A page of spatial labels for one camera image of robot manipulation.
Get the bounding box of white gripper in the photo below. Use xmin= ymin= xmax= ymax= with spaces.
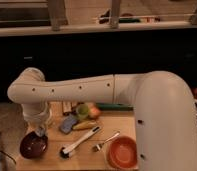
xmin=22 ymin=102 xmax=51 ymax=126

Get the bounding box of light blue towel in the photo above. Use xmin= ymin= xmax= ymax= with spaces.
xmin=35 ymin=125 xmax=47 ymax=137

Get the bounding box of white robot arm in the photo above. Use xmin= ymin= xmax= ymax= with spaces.
xmin=7 ymin=68 xmax=197 ymax=171

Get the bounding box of purple bowl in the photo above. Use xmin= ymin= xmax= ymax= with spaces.
xmin=20 ymin=131 xmax=48 ymax=159

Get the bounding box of orange bowl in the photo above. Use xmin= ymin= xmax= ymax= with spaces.
xmin=107 ymin=136 xmax=137 ymax=170

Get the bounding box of brown chocolate bar block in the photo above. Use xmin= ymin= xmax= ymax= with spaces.
xmin=62 ymin=102 xmax=72 ymax=116

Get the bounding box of blue sponge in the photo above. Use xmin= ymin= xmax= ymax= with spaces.
xmin=59 ymin=115 xmax=78 ymax=134

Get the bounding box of green plastic cup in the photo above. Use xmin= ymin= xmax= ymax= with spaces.
xmin=76 ymin=104 xmax=89 ymax=120

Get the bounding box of red yellow apple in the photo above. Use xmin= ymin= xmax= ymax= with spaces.
xmin=89 ymin=107 xmax=101 ymax=119

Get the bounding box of green plastic tray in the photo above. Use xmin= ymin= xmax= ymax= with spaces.
xmin=97 ymin=103 xmax=133 ymax=111

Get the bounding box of silver fork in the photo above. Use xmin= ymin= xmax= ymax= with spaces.
xmin=92 ymin=131 xmax=120 ymax=152

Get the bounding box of white handled dish brush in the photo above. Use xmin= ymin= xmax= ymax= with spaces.
xmin=60 ymin=126 xmax=101 ymax=159

